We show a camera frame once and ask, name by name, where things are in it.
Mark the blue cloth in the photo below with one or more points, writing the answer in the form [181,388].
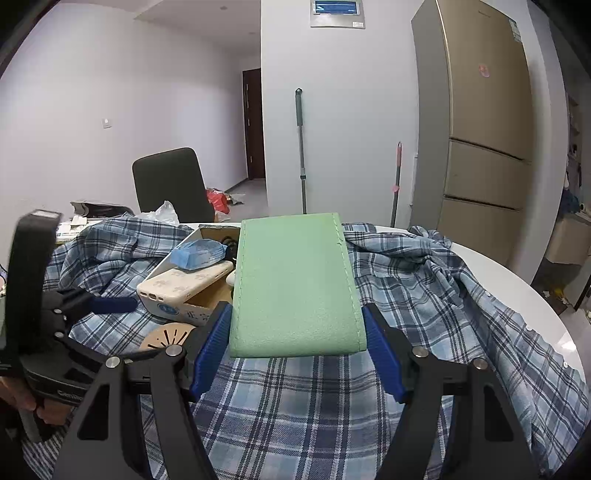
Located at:
[570,202]

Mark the dark brown door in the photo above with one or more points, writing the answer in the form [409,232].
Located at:
[254,124]

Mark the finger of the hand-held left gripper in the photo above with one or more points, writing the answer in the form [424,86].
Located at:
[115,304]
[83,350]

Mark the dark flat bag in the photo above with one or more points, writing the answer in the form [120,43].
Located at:
[101,208]

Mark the cardboard box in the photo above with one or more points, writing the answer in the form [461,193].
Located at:
[203,297]

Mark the blue face mask packet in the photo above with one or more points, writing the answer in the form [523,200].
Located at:
[198,254]

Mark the clear plastic bag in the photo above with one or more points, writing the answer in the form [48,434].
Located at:
[164,214]

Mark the person's left hand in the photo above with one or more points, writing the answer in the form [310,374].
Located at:
[18,394]

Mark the beige slotted round disc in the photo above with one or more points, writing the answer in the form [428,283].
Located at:
[161,339]

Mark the blue plaid shirt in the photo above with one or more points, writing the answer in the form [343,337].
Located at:
[415,277]

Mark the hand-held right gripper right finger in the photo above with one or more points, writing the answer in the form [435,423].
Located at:
[383,355]

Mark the brown cardboard carton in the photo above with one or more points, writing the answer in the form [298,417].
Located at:
[568,240]

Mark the gold refrigerator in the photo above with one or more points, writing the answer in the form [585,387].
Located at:
[485,138]

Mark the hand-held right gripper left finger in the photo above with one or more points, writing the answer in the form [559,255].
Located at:
[210,350]

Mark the beige phone case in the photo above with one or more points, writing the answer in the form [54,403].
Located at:
[184,281]

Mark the black chair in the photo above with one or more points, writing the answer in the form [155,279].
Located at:
[171,184]

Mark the red bag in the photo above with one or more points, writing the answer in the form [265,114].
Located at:
[218,201]

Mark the green leather pouch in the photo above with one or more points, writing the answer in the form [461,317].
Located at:
[295,286]

